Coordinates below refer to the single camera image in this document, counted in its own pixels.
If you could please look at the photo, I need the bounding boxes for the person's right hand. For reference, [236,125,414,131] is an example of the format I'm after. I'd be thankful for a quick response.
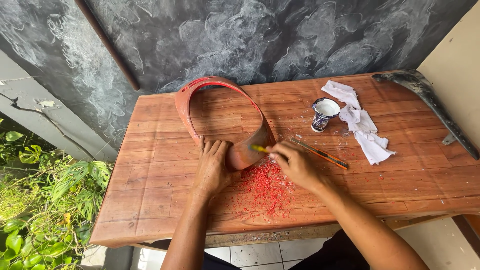
[266,141,334,194]

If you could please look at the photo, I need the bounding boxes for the person's left hand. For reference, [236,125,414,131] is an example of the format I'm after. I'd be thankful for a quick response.
[193,135,243,198]

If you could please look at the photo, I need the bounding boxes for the red ring-shaped motorcycle fairing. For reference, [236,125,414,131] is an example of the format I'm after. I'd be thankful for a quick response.
[174,76,278,172]

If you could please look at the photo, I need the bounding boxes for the pile of red paint flakes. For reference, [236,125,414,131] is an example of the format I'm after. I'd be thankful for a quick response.
[232,157,301,223]

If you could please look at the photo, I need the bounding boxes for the orange and green utility knife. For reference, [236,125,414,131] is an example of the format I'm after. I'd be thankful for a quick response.
[290,137,350,170]

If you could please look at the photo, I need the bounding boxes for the patterned cup of white paste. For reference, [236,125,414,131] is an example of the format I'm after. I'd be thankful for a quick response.
[311,97,341,134]

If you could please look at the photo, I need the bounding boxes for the white rag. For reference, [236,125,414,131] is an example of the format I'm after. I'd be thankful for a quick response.
[321,80,398,166]

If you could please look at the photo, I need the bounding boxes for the person's dark trousers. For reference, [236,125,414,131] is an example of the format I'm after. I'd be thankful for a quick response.
[202,229,361,270]

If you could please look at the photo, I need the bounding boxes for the black motorcycle fairing panel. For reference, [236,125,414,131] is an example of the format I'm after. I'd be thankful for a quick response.
[371,68,480,161]

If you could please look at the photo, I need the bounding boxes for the dry vine stem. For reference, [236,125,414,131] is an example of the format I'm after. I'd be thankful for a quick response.
[0,92,96,160]

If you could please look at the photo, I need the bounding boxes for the green garden plants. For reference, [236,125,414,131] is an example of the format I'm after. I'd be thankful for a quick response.
[0,119,114,270]

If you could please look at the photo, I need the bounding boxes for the brown wall pipe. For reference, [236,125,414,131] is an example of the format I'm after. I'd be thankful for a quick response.
[74,0,141,92]

